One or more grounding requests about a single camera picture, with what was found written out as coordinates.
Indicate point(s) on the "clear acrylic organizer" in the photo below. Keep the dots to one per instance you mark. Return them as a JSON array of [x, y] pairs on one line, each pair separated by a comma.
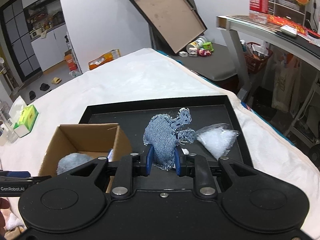
[[288, 9]]

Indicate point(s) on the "yellow slipper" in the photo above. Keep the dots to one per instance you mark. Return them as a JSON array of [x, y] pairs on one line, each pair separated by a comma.
[[56, 80]]

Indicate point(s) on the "clear water jar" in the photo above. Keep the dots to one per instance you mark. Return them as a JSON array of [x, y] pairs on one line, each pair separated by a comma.
[[7, 122]]

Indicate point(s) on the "grey desk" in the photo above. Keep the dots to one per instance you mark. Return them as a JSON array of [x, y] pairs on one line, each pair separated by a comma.
[[231, 26]]

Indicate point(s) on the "clear plastic filling bag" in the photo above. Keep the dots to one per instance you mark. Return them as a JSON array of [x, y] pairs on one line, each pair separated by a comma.
[[217, 139]]

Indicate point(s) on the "toys pile on bench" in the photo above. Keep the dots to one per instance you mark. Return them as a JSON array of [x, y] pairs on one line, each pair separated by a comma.
[[199, 47]]

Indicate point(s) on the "brown cardboard box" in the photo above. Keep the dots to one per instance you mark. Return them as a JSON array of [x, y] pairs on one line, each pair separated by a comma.
[[94, 140]]

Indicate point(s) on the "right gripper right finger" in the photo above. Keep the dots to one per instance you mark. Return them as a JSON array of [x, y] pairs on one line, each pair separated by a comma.
[[196, 167]]

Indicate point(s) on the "white cabinet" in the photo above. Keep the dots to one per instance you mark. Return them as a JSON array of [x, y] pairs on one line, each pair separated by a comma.
[[51, 49]]

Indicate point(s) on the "white wad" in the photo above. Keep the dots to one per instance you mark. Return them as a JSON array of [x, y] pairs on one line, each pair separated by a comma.
[[185, 151]]

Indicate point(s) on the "blue denim plush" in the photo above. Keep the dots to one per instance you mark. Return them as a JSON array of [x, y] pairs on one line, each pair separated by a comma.
[[165, 133]]

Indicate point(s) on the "black lid with brown inside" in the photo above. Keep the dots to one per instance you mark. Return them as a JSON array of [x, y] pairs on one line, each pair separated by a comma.
[[176, 22]]

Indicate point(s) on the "grey plush mouse toy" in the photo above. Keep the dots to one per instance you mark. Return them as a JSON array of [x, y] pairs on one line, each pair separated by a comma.
[[72, 161]]

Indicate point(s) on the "orange cardboard box on floor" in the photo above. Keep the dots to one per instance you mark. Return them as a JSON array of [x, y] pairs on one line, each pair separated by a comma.
[[70, 61]]

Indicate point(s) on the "plastic water bottle red label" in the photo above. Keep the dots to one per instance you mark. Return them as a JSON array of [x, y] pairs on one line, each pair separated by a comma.
[[258, 11]]

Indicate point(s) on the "orange shopping bag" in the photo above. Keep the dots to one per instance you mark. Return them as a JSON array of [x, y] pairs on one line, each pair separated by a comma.
[[105, 58]]

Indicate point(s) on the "green tissue box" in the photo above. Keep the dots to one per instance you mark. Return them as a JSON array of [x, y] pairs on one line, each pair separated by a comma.
[[23, 117]]

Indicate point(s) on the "blue tissue pack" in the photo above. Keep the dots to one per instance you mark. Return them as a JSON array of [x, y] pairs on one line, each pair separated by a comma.
[[110, 155]]

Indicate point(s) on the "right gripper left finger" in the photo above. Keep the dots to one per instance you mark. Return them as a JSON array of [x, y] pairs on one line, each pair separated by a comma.
[[129, 167]]

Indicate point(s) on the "black shallow tray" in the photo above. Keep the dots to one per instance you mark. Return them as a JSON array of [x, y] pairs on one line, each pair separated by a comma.
[[134, 116]]

